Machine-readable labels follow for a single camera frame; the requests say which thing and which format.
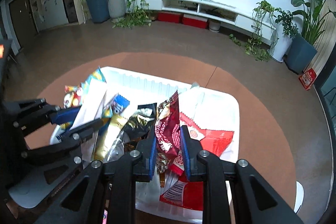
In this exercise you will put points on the red white candy packet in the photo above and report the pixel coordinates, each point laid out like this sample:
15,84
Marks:
184,193

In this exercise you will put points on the red storage box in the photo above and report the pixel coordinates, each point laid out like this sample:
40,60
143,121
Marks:
195,21
170,17

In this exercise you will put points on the light blue mushroom chips bag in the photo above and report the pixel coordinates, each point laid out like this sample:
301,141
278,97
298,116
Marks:
75,94

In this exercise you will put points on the red storage box left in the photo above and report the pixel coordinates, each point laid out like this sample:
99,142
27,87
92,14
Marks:
170,17

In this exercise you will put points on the red box on floor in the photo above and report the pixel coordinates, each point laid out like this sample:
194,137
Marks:
307,79

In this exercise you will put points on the trailing plant white pot right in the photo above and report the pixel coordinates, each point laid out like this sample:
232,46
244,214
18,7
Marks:
285,29

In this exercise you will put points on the small white pot under cabinet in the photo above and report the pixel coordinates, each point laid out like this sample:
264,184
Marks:
214,25

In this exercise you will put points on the dark red chocolate packet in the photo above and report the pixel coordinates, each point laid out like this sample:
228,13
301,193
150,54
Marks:
167,131

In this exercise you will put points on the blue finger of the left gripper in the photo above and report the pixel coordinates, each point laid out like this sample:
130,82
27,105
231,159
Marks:
63,116
84,132

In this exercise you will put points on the white tv cabinet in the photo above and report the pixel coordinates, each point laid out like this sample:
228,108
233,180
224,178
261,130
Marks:
230,16

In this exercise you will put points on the red storage box right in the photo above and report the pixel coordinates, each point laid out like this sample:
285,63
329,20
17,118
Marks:
195,21

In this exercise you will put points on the gold foil snack pack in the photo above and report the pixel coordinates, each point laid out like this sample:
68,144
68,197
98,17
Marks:
106,139

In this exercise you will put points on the white snack packet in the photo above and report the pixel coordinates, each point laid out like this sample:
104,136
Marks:
99,94

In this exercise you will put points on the black snack bag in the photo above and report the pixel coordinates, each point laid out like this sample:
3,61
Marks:
136,128

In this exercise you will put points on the trailing plant white pot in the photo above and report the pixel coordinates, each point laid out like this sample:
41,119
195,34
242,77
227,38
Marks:
285,29
136,13

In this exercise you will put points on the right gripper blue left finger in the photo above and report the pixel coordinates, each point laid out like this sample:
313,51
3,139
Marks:
153,152

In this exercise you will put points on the white plastic tray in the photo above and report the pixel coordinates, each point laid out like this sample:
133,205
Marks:
111,186

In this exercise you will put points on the pink snack packet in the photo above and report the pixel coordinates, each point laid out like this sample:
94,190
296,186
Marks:
104,217

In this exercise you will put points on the tall plant dark pot right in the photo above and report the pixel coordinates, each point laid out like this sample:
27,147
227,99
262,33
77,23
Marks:
302,49

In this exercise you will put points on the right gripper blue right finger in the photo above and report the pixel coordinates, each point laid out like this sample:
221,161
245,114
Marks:
185,141

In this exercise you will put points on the large white snack bag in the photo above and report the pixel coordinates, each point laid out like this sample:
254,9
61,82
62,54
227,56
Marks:
209,109

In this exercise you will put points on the trailing plant white pot left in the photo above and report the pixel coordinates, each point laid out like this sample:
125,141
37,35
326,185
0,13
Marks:
136,13

